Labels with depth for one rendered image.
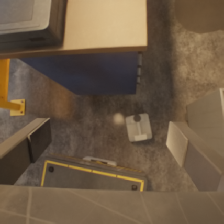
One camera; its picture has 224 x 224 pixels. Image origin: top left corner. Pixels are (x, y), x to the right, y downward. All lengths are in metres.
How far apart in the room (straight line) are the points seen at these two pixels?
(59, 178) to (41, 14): 0.95
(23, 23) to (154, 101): 1.10
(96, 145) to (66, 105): 0.44
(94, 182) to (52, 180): 0.29
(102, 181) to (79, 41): 0.84
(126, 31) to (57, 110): 1.16
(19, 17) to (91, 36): 0.18
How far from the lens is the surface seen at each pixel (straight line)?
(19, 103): 1.71
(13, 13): 0.50
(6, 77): 1.66
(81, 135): 1.40
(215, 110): 0.92
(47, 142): 0.17
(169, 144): 0.17
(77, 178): 1.11
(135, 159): 1.34
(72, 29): 0.49
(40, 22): 0.44
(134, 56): 0.61
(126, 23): 0.46
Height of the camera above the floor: 1.32
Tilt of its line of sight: 80 degrees down
